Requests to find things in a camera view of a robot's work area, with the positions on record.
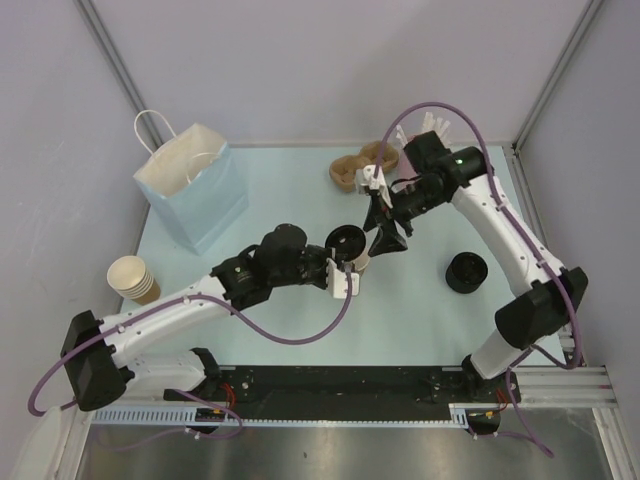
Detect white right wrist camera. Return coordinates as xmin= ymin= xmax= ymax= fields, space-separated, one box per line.
xmin=354 ymin=164 xmax=392 ymax=207

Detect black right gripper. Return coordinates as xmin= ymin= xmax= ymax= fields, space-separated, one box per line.
xmin=362 ymin=179 xmax=445 ymax=258

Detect stacked black cup lids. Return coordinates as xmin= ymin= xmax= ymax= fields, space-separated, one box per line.
xmin=445 ymin=252 xmax=488 ymax=294

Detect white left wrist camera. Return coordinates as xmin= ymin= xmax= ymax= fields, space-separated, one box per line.
xmin=327 ymin=259 xmax=360 ymax=300

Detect brown pulp carrier stack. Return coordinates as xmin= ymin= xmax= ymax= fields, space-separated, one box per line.
xmin=329 ymin=141 xmax=399 ymax=193

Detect white slotted cable duct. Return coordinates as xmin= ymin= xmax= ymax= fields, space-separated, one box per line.
xmin=92 ymin=404 xmax=502 ymax=429

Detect light blue paper bag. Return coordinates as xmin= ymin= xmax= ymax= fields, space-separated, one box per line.
xmin=134 ymin=123 xmax=249 ymax=254

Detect pink straw holder cup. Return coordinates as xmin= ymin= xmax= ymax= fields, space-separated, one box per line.
xmin=396 ymin=135 xmax=417 ymax=180

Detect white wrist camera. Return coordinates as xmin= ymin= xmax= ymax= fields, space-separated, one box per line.
xmin=354 ymin=164 xmax=392 ymax=207
xmin=327 ymin=259 xmax=360 ymax=300

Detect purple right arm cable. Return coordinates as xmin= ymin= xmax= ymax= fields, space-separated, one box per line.
xmin=374 ymin=101 xmax=584 ymax=459

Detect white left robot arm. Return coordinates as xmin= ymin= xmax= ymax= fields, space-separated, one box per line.
xmin=61 ymin=224 xmax=335 ymax=411

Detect brown paper cups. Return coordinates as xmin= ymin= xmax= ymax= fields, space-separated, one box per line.
xmin=106 ymin=255 xmax=161 ymax=305

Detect single black cup lid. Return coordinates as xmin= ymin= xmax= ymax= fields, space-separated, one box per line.
xmin=325 ymin=224 xmax=366 ymax=264

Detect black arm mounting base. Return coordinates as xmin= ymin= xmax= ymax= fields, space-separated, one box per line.
xmin=190 ymin=366 xmax=521 ymax=414

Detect white wrapped straws bundle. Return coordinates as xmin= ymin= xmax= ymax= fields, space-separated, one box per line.
xmin=395 ymin=111 xmax=451 ymax=148

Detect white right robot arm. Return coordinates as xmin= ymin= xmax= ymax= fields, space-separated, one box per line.
xmin=355 ymin=131 xmax=588 ymax=401

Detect single brown paper cup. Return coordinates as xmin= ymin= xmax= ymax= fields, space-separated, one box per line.
xmin=347 ymin=246 xmax=371 ymax=277

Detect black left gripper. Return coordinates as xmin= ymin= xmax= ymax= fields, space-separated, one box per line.
xmin=270 ymin=243 xmax=346 ymax=288

